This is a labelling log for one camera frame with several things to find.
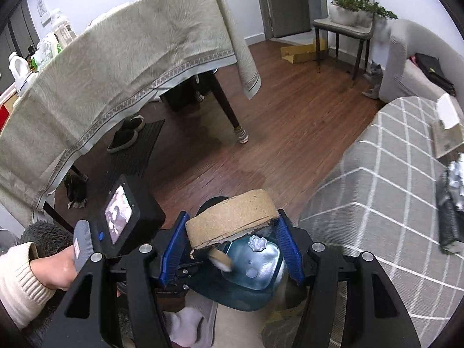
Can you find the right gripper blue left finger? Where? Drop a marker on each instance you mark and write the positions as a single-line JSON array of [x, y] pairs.
[[174, 249]]

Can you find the silver foil paper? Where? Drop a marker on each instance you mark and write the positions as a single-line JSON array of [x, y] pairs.
[[455, 182]]

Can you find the grey armchair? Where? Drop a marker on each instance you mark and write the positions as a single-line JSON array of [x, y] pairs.
[[403, 78]]

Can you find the white potted plant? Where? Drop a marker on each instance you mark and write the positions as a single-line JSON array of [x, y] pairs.
[[358, 12]]

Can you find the black handbag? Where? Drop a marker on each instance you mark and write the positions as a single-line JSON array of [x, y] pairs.
[[431, 67]]

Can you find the small white paper ball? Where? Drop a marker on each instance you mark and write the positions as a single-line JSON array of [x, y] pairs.
[[257, 243]]

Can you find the grey checked tablecloth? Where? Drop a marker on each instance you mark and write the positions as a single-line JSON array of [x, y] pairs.
[[380, 197]]

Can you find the grey green door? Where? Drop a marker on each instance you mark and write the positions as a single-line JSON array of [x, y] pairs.
[[291, 21]]

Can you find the flat cardboard box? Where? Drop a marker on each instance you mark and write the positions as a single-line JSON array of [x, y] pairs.
[[299, 54]]

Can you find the brown tape roll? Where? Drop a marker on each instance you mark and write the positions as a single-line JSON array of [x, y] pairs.
[[231, 219]]

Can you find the dark teal trash bin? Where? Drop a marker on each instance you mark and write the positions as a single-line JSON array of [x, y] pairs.
[[233, 275]]

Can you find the black face mask packet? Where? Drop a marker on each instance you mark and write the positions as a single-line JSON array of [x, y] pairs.
[[450, 220]]

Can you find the dark wooden table leg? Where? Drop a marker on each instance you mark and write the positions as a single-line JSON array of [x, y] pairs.
[[218, 93]]

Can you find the dark slip-on shoe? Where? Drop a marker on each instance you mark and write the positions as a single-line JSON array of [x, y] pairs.
[[127, 134]]

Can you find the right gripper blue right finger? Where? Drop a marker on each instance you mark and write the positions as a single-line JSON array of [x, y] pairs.
[[289, 248]]

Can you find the grey cat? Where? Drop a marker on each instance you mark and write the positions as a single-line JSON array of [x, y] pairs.
[[374, 77]]

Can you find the beige patterned tablecloth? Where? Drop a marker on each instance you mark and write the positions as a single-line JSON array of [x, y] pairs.
[[108, 73]]

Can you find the dark floor mat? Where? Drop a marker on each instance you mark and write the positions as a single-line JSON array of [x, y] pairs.
[[135, 159]]

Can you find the grey dining chair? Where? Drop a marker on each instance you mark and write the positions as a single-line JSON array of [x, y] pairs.
[[361, 34]]

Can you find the person's left hand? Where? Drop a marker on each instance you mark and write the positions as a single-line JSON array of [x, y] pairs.
[[56, 271]]

